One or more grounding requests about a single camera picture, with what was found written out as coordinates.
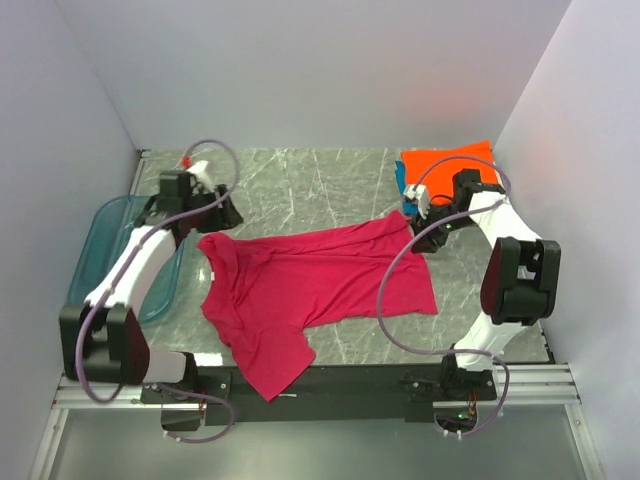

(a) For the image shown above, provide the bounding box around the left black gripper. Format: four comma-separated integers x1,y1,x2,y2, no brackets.
185,184,245,234

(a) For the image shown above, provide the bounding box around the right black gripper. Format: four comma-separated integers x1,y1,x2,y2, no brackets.
410,202,476,255

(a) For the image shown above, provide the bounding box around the pink t-shirt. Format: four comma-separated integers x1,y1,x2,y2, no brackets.
198,211,438,401

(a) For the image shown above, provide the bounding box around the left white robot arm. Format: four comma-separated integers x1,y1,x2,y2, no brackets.
59,161,243,402

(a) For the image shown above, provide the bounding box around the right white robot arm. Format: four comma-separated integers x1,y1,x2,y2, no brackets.
404,169,561,400

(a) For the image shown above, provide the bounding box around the folded blue t-shirt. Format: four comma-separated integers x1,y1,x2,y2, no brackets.
395,160,418,216

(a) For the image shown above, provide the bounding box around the folded orange t-shirt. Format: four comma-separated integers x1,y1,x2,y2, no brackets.
400,140,498,205

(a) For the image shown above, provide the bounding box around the teal transparent plastic bin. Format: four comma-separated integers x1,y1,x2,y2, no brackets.
66,195,185,324

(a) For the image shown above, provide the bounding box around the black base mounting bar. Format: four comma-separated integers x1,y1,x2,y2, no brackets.
141,364,497,426

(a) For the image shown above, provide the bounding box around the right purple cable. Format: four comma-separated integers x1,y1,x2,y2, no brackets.
375,155,511,439

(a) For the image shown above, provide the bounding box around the purple cable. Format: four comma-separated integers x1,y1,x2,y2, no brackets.
73,138,240,444
375,155,511,439

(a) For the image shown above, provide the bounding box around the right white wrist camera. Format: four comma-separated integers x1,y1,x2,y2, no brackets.
403,184,431,219

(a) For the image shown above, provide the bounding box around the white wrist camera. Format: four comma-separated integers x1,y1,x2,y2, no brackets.
403,184,431,219
180,155,216,193

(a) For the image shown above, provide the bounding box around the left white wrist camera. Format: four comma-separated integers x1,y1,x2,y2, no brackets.
180,155,216,193

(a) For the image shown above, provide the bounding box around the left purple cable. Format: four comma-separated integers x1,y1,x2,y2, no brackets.
73,138,240,444

